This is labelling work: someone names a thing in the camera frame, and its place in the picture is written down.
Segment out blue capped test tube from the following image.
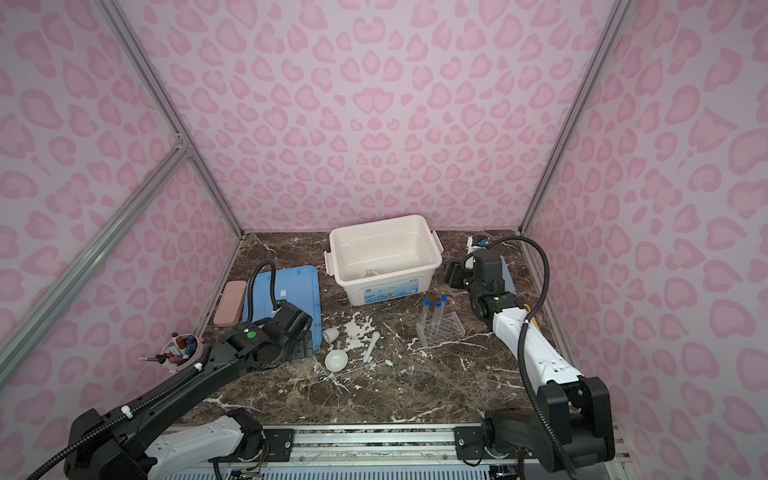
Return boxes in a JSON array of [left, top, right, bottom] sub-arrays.
[[418, 299, 431, 336], [439, 295, 448, 322], [431, 300, 444, 337]]

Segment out small white funnel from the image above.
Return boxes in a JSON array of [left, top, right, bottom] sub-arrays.
[[322, 327, 340, 345]]

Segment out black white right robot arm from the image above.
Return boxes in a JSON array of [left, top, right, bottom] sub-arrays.
[[444, 235, 615, 479]]

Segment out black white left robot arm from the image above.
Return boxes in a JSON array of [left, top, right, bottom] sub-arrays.
[[30, 282, 313, 479]]

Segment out pink pencil case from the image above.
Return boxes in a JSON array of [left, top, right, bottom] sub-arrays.
[[213, 280, 247, 328]]

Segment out blue plastic bin lid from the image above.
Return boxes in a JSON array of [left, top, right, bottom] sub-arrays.
[[241, 265, 322, 359]]

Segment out yellow calculator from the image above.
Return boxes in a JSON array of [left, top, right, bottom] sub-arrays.
[[524, 303, 541, 332]]

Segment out clear test tube rack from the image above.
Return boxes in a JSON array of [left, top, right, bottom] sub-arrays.
[[417, 312, 466, 348]]

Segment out white ceramic mortar bowl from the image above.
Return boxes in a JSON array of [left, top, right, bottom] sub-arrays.
[[324, 349, 349, 373]]

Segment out pink pen holder cup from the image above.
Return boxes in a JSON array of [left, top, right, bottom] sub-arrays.
[[139, 332, 204, 373]]

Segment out white plastic storage bin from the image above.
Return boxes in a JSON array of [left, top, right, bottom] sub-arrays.
[[324, 215, 444, 306]]

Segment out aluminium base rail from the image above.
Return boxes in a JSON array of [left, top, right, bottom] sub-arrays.
[[110, 422, 637, 480]]

